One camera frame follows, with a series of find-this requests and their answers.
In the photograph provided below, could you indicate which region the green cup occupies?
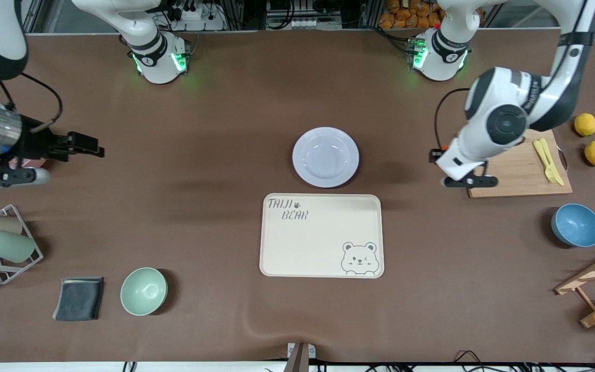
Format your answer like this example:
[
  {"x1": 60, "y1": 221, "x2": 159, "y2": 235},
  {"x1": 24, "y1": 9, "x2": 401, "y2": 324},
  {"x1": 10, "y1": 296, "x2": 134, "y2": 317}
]
[{"x1": 0, "y1": 229, "x2": 36, "y2": 264}]

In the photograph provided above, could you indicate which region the white power strip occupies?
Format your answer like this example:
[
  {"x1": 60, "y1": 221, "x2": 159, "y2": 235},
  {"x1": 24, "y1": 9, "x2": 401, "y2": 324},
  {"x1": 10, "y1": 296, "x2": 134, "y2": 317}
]
[{"x1": 173, "y1": 4, "x2": 226, "y2": 32}]

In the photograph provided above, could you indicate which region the cream bear print tray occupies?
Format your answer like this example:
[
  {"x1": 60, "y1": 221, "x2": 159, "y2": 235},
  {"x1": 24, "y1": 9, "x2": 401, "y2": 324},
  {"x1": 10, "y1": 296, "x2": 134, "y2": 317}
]
[{"x1": 259, "y1": 193, "x2": 384, "y2": 280}]

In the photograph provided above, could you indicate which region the yellow plastic fork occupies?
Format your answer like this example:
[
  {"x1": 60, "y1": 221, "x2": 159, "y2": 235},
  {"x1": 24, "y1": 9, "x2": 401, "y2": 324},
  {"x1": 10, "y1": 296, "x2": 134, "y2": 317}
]
[{"x1": 533, "y1": 140, "x2": 558, "y2": 184}]

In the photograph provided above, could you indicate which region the white round plate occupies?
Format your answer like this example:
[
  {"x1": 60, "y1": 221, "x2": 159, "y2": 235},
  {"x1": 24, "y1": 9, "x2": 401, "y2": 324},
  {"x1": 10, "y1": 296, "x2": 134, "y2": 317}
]
[{"x1": 292, "y1": 127, "x2": 360, "y2": 188}]

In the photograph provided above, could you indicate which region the blue bowl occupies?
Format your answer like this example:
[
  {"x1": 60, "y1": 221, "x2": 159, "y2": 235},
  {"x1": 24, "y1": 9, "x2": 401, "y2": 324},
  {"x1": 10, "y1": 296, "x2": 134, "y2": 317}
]
[{"x1": 551, "y1": 203, "x2": 595, "y2": 248}]

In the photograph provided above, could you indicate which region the bag of orange snacks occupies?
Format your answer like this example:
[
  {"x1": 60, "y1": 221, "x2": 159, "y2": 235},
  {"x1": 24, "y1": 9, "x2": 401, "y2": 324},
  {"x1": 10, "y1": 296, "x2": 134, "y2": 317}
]
[{"x1": 379, "y1": 0, "x2": 444, "y2": 29}]

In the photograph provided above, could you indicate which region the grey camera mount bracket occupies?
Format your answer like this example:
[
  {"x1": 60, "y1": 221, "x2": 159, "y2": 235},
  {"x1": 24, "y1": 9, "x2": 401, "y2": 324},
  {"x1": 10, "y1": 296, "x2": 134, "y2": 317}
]
[{"x1": 283, "y1": 342, "x2": 317, "y2": 372}]

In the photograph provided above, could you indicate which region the green bowl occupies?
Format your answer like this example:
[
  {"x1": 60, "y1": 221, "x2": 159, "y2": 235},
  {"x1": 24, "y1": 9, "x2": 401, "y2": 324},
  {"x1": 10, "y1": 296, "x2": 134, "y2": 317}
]
[{"x1": 120, "y1": 267, "x2": 168, "y2": 316}]

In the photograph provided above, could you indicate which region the pink bowl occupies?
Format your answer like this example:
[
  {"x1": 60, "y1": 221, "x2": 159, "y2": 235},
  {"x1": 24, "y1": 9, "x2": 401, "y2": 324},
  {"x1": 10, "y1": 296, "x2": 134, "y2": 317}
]
[{"x1": 9, "y1": 157, "x2": 48, "y2": 169}]

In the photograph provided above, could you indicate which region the wooden cutting board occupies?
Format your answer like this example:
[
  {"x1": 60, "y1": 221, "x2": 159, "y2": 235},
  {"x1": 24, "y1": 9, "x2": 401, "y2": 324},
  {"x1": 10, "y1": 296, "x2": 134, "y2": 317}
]
[{"x1": 467, "y1": 129, "x2": 573, "y2": 199}]

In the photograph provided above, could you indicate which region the wooden mug rack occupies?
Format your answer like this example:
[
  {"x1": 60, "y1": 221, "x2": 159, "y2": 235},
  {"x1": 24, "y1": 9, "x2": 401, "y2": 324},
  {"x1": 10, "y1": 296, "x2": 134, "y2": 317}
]
[{"x1": 555, "y1": 243, "x2": 595, "y2": 329}]

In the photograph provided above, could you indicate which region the yellow plastic knife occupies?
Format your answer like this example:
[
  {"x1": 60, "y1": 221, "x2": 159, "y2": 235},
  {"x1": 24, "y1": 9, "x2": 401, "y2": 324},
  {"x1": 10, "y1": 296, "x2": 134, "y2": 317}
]
[{"x1": 539, "y1": 138, "x2": 566, "y2": 187}]

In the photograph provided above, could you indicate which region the dark grey folded cloth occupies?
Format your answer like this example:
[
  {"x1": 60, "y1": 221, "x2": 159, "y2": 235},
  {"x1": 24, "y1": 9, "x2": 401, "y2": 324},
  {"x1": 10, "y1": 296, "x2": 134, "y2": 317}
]
[{"x1": 52, "y1": 277, "x2": 105, "y2": 322}]

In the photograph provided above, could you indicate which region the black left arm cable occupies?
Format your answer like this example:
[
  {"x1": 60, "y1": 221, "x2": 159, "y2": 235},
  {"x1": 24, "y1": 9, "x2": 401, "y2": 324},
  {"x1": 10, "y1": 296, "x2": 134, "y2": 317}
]
[{"x1": 434, "y1": 87, "x2": 471, "y2": 151}]

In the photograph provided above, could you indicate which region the grey wire cup rack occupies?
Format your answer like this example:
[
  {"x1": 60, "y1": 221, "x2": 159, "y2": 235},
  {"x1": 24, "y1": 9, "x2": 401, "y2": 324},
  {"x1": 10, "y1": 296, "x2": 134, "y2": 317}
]
[{"x1": 0, "y1": 204, "x2": 44, "y2": 285}]

